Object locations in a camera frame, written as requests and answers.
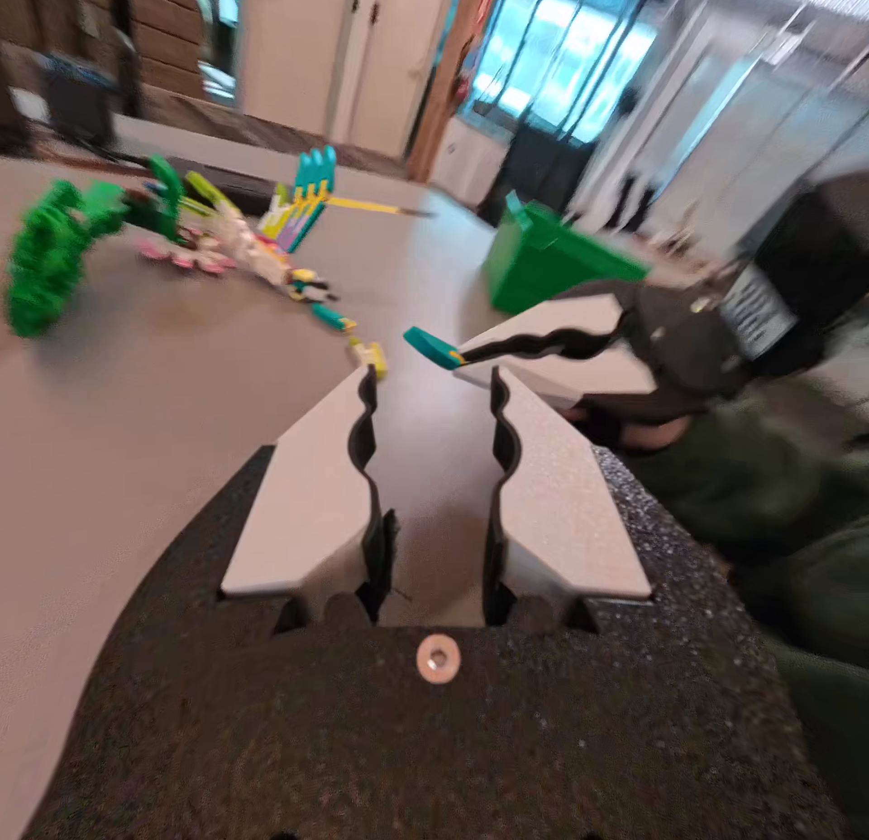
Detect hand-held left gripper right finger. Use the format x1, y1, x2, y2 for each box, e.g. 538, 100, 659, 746
484, 366, 653, 625

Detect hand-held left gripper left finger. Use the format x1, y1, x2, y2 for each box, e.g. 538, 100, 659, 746
220, 365, 399, 621

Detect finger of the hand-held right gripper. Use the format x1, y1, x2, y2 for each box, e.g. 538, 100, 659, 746
460, 293, 636, 365
452, 343, 657, 413

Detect teal yellow lego piece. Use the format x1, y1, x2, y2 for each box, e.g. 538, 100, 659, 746
403, 326, 467, 370

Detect person's right forearm green sleeve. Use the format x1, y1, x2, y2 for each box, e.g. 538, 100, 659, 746
614, 378, 869, 569

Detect small teal lego piece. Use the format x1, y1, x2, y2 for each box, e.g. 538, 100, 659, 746
310, 303, 358, 336

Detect black white lego piece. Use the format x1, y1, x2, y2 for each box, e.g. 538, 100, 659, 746
284, 268, 338, 305

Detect white lego model body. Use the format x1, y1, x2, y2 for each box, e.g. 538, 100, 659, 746
190, 205, 294, 285

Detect pink lego flowers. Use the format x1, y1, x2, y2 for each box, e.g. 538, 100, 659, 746
134, 235, 237, 277

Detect teal yellow lego feather fan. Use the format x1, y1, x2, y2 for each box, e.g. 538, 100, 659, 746
260, 145, 338, 254

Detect dark green lego plant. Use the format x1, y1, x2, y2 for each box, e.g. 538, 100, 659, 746
124, 155, 190, 245

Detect person's right hand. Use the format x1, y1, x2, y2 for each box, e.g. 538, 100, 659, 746
614, 415, 690, 455

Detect green plastic bin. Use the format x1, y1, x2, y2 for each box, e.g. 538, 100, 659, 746
485, 193, 650, 315

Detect yellow tape strip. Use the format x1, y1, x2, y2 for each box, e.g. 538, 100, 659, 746
325, 197, 437, 218

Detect glass door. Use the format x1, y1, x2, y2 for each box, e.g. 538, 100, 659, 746
462, 0, 663, 148

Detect person's green jacket torso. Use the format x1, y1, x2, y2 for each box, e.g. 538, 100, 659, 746
726, 528, 869, 837

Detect white cabinet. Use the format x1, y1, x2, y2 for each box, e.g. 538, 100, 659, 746
239, 0, 449, 158

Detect stack of cardboard boxes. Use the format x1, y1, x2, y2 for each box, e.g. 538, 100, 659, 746
128, 0, 206, 102

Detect wooden post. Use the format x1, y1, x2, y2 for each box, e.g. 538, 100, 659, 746
406, 0, 505, 183

